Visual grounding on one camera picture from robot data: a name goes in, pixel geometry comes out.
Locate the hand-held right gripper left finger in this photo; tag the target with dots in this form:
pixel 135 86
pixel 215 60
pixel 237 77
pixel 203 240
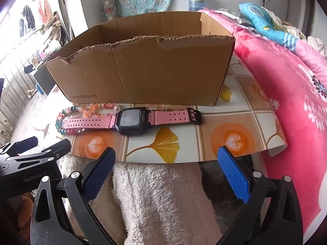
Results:
pixel 99 173

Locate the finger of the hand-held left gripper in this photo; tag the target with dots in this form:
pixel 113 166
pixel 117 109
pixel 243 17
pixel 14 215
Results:
pixel 57 149
pixel 24 143

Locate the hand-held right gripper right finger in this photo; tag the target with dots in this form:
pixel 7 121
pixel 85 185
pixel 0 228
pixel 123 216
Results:
pixel 233 173

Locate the small ribbed metal clip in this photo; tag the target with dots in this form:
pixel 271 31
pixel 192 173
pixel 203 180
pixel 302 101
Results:
pixel 152 107

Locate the brown cardboard box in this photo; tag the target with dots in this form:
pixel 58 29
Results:
pixel 153 76

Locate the leaf and coffee patterned tablecloth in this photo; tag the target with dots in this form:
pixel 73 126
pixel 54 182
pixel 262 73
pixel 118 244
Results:
pixel 184 143

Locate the white fleece blanket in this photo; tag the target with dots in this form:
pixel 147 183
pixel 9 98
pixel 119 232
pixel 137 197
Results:
pixel 158 196

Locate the dark flat board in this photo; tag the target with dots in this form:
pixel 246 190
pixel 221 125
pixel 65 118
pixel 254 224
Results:
pixel 44 81

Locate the pink floral blanket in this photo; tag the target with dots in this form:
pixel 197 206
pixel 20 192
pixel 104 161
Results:
pixel 281 94

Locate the dark hanging garment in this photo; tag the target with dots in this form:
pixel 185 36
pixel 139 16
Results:
pixel 26 17

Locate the orange hanging garment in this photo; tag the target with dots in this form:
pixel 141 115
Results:
pixel 44 9

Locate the grey patterned pillow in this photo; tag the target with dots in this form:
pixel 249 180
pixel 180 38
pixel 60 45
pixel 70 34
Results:
pixel 108 9

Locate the blue water jug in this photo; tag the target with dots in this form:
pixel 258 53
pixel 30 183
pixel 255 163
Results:
pixel 196 1

